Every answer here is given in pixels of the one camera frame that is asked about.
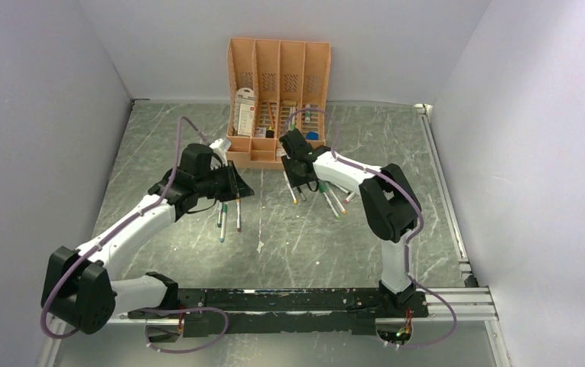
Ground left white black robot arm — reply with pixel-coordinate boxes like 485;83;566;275
41;138;254;335

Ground white packet in organizer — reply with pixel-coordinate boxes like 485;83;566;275
233;88;255;136

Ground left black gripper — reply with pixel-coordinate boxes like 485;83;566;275
195;160;254;202

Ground green tip pen right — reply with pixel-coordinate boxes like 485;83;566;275
318;181;340;219

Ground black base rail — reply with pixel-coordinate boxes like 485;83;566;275
128;287;429;337

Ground green cap pen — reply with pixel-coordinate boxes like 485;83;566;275
219;203;228;243

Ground yellow cap purple tip pen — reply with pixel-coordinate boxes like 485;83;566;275
236;198;242;232

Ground pink cap yellow tip pen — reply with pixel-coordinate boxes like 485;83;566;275
283;171;298;205

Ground orange desk organizer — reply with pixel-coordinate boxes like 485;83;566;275
226;37;331;170

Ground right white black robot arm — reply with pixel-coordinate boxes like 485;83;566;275
279;129;424;317

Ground aluminium frame rail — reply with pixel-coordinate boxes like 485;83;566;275
414;103;499;321

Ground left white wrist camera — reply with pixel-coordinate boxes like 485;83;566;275
210;138;232;164

